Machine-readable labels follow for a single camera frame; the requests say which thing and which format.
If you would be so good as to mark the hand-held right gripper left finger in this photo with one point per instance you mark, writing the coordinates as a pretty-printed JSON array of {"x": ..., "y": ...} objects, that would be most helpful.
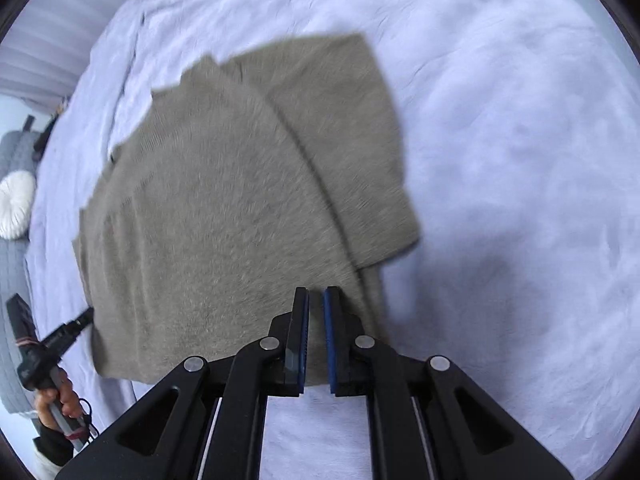
[{"x": 300, "y": 342}]

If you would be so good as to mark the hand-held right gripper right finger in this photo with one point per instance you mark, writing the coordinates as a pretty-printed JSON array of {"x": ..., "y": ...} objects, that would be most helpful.
[{"x": 330, "y": 342}]

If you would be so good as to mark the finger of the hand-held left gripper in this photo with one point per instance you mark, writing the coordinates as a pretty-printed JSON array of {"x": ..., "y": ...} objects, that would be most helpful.
[{"x": 82, "y": 321}]

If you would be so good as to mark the olive knit sweater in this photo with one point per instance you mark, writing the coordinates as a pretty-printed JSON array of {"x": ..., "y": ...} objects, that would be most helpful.
[{"x": 225, "y": 210}]

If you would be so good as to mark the person's left hand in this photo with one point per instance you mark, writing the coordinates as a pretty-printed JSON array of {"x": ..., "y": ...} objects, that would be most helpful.
[{"x": 55, "y": 402}]

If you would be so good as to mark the grey quilted headboard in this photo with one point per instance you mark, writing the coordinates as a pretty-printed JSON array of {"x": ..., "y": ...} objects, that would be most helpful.
[{"x": 15, "y": 280}]

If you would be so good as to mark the round white pleated pillow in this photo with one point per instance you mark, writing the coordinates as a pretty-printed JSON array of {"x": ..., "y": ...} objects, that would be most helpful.
[{"x": 15, "y": 205}]

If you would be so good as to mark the black device on bed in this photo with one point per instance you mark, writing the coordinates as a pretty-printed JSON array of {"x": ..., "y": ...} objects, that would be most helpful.
[{"x": 42, "y": 132}]

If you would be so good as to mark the lavender plush blanket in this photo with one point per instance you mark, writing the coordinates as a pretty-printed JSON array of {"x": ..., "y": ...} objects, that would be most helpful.
[{"x": 500, "y": 160}]

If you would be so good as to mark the grey curtain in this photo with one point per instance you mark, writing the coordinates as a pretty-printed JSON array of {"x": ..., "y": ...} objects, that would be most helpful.
[{"x": 50, "y": 30}]

